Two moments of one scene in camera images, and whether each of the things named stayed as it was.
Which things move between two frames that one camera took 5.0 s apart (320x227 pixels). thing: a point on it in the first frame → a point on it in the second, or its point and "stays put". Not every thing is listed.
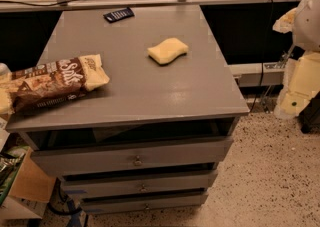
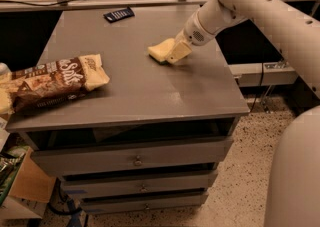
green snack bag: x=10 y=161 stays put
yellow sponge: x=167 y=51 stays put
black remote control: x=118 y=15 stays put
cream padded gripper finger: x=301 y=83 → x=195 y=33
